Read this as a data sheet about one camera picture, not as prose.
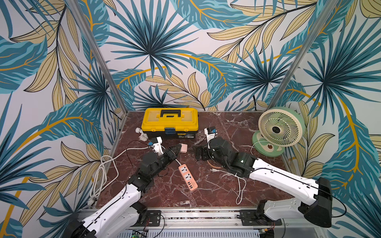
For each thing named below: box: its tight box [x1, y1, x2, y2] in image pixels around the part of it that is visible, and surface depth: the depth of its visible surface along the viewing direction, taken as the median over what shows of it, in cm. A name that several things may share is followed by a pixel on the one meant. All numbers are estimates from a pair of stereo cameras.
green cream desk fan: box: [252, 106, 307, 158], surface depth 83 cm
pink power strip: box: [178, 164, 198, 191], surface depth 86 cm
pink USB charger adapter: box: [180, 143, 189, 154], surface depth 75 cm
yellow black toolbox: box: [141, 107, 199, 139], surface depth 94 cm
